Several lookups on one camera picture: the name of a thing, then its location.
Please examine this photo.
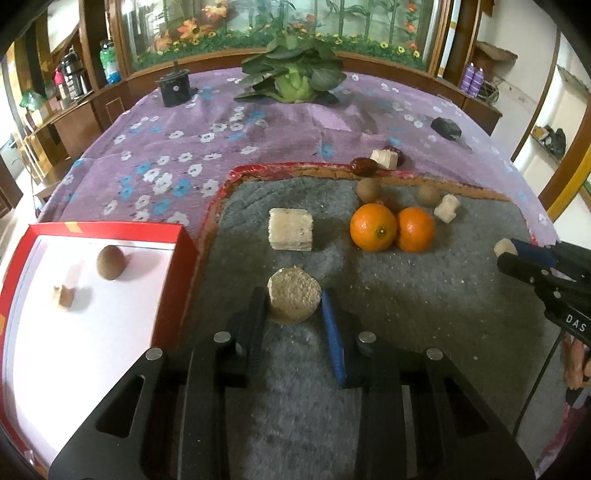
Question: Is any green plastic bottle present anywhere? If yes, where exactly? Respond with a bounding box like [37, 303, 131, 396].
[99, 41, 122, 85]

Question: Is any round pale sugarcane chunk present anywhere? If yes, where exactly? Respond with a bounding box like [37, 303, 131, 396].
[268, 267, 322, 325]

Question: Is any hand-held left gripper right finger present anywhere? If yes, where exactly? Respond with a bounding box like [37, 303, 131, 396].
[321, 288, 536, 480]

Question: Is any purple floral tablecloth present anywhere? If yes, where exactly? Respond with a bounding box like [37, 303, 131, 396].
[34, 65, 561, 252]

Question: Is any black cylinder holder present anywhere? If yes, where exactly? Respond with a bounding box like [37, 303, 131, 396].
[154, 60, 192, 108]

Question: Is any black car key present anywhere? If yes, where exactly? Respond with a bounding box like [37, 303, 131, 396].
[431, 117, 463, 140]

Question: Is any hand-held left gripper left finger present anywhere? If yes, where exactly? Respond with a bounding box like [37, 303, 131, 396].
[48, 287, 269, 480]

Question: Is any wooden side counter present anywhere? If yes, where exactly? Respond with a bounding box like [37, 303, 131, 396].
[21, 85, 127, 171]

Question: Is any green leafy cabbage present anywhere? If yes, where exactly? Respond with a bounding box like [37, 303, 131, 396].
[233, 31, 347, 104]

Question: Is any orange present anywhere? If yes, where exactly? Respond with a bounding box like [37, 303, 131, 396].
[397, 207, 436, 253]
[350, 203, 399, 253]

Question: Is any grey mat with red border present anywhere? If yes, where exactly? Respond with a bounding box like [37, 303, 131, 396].
[152, 161, 573, 480]

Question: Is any glass fish tank with flowers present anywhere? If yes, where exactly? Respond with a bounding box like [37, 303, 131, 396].
[113, 0, 444, 75]

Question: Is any large pale sugarcane block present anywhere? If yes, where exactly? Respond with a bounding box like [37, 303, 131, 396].
[269, 208, 315, 252]

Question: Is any steel thermos jug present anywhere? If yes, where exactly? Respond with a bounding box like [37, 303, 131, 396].
[61, 48, 90, 100]

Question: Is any brown kiwi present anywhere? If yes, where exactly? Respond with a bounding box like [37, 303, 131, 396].
[356, 178, 383, 204]
[417, 185, 443, 208]
[96, 246, 126, 281]

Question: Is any black cable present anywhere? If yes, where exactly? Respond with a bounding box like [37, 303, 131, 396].
[515, 330, 565, 437]

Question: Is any red box with white inside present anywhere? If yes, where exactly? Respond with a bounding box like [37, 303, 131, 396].
[0, 222, 199, 472]

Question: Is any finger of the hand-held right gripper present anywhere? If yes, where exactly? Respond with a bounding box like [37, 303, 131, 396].
[497, 253, 561, 289]
[509, 238, 591, 271]

